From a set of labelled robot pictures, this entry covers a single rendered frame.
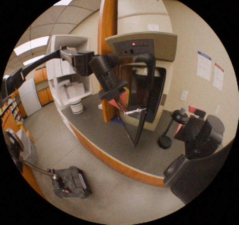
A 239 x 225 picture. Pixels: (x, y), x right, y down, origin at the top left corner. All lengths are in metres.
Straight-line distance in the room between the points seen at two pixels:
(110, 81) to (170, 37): 0.28
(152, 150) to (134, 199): 1.07
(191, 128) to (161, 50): 0.31
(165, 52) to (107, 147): 0.57
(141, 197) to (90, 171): 0.92
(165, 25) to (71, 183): 1.68
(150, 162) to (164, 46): 0.55
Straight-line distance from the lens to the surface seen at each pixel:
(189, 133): 0.24
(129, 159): 0.42
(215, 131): 0.15
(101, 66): 0.20
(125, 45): 0.37
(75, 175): 1.26
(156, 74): 0.43
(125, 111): 0.24
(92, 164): 1.45
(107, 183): 1.36
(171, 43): 0.34
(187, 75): 0.89
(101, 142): 0.48
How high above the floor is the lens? 1.34
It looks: 29 degrees down
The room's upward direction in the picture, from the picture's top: straight up
